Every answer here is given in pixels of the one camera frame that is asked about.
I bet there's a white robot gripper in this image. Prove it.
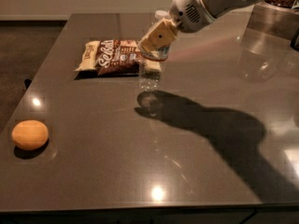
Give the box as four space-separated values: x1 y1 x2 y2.
138 0 217 53

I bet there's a clear plastic water bottle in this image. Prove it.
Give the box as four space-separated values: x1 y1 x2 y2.
139 10 170 91

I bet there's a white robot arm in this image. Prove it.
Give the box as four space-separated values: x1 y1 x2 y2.
138 0 263 54

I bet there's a brown chip bag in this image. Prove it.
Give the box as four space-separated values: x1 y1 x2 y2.
77 39 142 76

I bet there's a steel container under bowl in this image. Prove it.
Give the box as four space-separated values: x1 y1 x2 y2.
248 3 299 40

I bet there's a bowl of brown snacks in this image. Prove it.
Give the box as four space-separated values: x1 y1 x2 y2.
266 0 298 9

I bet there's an orange fruit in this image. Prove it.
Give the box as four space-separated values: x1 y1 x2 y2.
11 119 49 150

